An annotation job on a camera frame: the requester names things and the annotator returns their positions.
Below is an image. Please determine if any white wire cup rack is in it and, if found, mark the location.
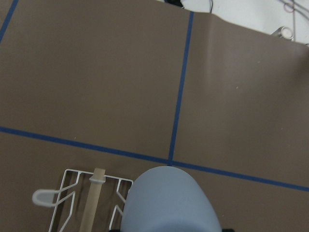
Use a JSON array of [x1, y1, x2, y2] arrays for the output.
[[31, 168, 133, 232]]

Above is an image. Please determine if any light blue plastic cup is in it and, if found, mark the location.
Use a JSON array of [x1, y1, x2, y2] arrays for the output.
[[120, 166, 222, 232]]

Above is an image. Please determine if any brown table mat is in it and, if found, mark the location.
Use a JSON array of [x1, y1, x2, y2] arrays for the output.
[[0, 0, 309, 232]]

